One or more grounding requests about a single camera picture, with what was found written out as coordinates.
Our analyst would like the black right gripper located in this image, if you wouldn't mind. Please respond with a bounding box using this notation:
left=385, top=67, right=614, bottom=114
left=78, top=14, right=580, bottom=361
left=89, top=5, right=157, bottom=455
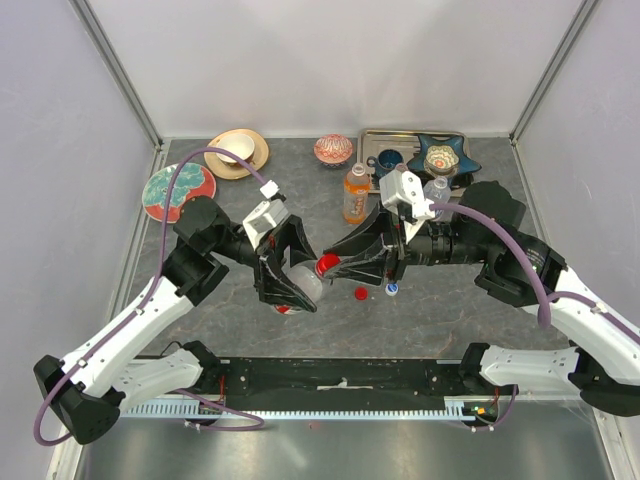
left=323, top=198, right=490, bottom=287

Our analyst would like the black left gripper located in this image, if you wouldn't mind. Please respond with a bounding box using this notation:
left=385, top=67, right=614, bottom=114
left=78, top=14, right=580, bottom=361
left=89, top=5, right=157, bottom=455
left=210, top=213, right=334, bottom=310

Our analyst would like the small red-cap clear bottle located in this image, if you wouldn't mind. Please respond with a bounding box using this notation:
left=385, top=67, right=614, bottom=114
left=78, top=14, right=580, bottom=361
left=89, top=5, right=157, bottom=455
left=284, top=260, right=330, bottom=304

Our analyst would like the blue white Pocari cap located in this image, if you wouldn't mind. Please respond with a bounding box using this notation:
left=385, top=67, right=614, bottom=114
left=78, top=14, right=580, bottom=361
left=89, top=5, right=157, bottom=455
left=385, top=283, right=399, bottom=296

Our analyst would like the red bottle cap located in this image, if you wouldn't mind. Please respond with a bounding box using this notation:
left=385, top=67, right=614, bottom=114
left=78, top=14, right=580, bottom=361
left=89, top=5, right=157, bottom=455
left=354, top=287, right=368, bottom=301
left=315, top=253, right=340, bottom=276

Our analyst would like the orange juice bottle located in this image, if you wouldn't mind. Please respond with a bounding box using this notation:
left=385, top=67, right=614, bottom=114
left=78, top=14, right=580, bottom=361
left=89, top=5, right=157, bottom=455
left=342, top=163, right=370, bottom=224

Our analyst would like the clear Pocari Sweat bottle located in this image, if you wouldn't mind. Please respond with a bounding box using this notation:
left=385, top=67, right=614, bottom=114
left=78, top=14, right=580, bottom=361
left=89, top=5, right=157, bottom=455
left=423, top=176, right=451, bottom=220

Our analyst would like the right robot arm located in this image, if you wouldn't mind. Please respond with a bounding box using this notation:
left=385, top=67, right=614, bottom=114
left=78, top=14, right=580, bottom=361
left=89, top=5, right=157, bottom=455
left=326, top=182, right=639, bottom=417

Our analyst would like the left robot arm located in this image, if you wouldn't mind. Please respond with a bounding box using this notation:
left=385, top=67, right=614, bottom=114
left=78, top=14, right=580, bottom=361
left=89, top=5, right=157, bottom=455
left=34, top=196, right=317, bottom=445

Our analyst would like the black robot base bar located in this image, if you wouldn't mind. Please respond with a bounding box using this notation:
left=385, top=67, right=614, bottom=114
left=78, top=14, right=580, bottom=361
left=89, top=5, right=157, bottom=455
left=187, top=357, right=517, bottom=409

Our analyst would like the blue ceramic cup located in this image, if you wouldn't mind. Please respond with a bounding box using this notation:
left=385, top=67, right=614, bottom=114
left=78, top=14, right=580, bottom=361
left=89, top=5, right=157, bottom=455
left=366, top=149, right=404, bottom=180

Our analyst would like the steel tray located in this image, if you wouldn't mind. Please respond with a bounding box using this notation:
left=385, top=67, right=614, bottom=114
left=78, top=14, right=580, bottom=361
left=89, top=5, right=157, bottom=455
left=357, top=128, right=478, bottom=194

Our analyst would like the red patterned bowl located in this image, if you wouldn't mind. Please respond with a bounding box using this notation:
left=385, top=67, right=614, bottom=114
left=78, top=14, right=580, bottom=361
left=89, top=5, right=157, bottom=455
left=313, top=134, right=353, bottom=167

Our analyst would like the patterned flower bowl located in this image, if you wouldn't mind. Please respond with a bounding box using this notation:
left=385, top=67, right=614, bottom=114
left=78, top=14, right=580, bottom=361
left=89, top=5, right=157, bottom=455
left=424, top=145, right=460, bottom=177

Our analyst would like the blue star-shaped dish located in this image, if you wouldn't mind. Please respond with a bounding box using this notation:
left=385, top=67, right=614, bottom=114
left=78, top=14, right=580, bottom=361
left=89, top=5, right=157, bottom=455
left=407, top=133, right=482, bottom=177

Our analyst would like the red teal floral plate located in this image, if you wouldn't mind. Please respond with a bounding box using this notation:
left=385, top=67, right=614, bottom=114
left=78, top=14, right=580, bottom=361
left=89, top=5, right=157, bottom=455
left=142, top=162, right=217, bottom=224

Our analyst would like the tan saucer plate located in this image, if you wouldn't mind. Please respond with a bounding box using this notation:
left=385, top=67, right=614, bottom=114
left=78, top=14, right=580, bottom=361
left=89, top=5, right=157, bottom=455
left=204, top=129, right=269, bottom=180

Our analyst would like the red white tea cup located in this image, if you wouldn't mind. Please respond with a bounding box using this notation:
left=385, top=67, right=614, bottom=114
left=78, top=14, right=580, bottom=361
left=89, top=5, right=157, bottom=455
left=216, top=133, right=255, bottom=166

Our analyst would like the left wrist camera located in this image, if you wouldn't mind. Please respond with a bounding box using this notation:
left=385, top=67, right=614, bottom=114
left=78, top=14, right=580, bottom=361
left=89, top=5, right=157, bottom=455
left=242, top=199, right=289, bottom=250

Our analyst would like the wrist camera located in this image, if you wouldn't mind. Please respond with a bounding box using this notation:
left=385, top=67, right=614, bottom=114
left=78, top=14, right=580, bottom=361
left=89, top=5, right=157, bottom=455
left=379, top=169, right=435, bottom=244
left=242, top=199, right=289, bottom=250

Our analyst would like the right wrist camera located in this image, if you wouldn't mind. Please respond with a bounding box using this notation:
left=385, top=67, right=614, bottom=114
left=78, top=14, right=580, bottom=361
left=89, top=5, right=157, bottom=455
left=379, top=169, right=435, bottom=244

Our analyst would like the slotted cable duct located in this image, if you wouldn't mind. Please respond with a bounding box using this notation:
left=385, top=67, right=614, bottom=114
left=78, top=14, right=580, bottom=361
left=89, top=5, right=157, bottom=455
left=121, top=396, right=477, bottom=422

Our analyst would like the right aluminium frame post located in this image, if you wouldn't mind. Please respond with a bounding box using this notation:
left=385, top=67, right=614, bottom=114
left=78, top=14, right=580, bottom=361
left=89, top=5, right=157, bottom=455
left=509, top=0, right=604, bottom=144

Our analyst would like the aluminium frame post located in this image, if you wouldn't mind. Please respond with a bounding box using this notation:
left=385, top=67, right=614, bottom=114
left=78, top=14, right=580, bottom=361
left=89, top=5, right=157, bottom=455
left=69, top=0, right=164, bottom=150
left=509, top=0, right=604, bottom=144

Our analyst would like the left aluminium frame post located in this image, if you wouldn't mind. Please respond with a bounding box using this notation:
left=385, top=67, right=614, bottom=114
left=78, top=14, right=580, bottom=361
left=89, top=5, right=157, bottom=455
left=69, top=0, right=164, bottom=150

